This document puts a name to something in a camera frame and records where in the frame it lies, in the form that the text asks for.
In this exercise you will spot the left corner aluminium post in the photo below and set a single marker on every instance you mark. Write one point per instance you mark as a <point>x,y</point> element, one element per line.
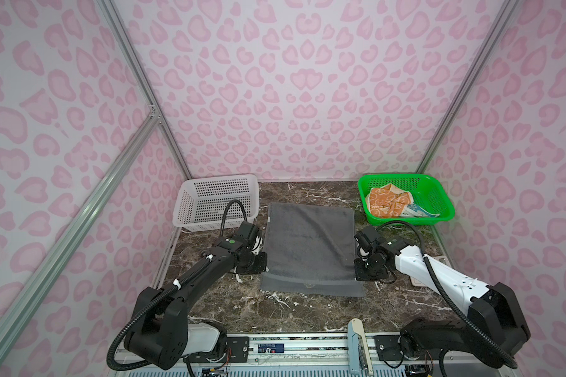
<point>124,42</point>

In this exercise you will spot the white plastic basket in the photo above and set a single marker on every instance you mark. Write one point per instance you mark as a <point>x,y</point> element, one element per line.
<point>201,203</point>

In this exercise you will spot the orange patterned towel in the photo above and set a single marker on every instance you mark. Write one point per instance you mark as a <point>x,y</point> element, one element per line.
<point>388,201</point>

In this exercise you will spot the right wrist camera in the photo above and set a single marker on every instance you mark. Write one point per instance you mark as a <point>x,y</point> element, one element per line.
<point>360,253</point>

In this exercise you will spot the blue label sticker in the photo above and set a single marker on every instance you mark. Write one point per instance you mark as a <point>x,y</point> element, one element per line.
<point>270,348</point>

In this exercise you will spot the green plastic basket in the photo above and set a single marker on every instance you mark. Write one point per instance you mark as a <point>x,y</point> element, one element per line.
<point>427,192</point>

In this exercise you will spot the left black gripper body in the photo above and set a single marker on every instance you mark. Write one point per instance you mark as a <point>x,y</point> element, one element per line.
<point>255,263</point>

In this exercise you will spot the grey towel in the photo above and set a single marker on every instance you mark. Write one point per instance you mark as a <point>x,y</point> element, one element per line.
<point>311,250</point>

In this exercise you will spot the corner aluminium post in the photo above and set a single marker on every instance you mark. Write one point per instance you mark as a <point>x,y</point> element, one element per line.
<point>503,20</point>
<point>124,42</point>

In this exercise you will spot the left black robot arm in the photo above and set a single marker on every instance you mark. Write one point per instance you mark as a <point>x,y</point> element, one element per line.
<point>158,332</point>

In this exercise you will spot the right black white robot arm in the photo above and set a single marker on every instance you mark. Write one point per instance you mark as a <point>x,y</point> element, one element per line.
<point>489,323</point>

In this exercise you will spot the teal patterned towel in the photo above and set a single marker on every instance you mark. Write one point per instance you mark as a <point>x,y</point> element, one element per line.
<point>416,211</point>

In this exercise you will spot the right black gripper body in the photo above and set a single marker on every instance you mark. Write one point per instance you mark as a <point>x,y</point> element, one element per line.
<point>369,269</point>

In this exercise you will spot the right corner aluminium post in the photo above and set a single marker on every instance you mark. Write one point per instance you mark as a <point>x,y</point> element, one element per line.
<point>503,20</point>

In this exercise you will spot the beige clamp handle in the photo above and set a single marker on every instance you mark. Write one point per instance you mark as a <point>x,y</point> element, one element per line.
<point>358,350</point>

